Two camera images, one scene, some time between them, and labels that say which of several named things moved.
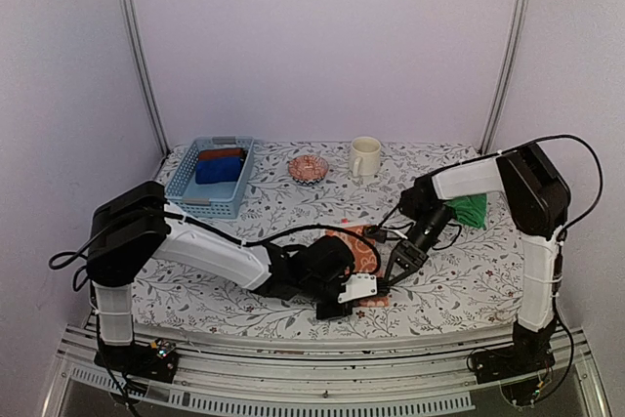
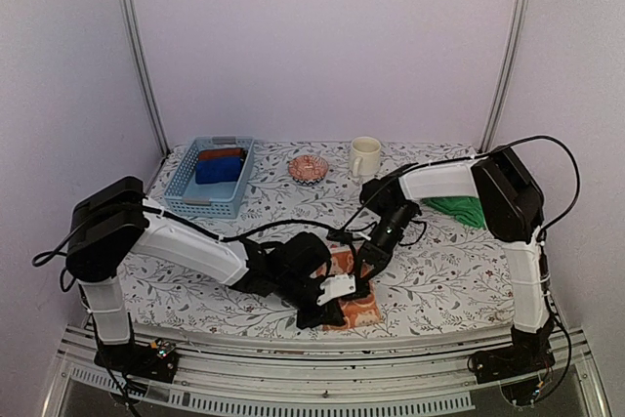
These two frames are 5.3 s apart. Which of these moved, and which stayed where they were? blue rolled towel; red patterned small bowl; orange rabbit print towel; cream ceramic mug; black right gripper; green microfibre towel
Moved: black right gripper; orange rabbit print towel
Stayed: red patterned small bowl; blue rolled towel; cream ceramic mug; green microfibre towel
